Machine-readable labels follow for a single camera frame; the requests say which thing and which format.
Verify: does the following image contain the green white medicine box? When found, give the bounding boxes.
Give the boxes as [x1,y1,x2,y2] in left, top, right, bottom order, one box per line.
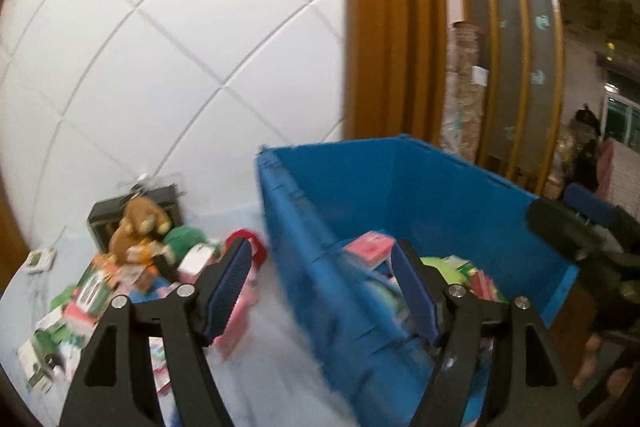
[74,263,114,320]

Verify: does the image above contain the pink plush pig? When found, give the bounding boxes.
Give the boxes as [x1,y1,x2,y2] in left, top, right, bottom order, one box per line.
[214,267,258,360]

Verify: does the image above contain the small white green box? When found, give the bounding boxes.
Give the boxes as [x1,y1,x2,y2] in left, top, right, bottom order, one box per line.
[23,247,56,273]

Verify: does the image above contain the brown plush toy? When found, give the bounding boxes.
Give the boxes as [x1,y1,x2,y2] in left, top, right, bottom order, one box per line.
[108,196,172,265]

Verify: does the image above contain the green plush toy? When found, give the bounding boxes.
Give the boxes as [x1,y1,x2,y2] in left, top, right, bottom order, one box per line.
[162,225,207,265]

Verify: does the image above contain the black box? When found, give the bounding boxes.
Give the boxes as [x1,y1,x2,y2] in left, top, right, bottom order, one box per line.
[87,184,183,253]

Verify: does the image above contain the blue plastic crate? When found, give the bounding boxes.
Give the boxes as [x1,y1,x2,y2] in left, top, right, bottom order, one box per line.
[256,138,577,426]

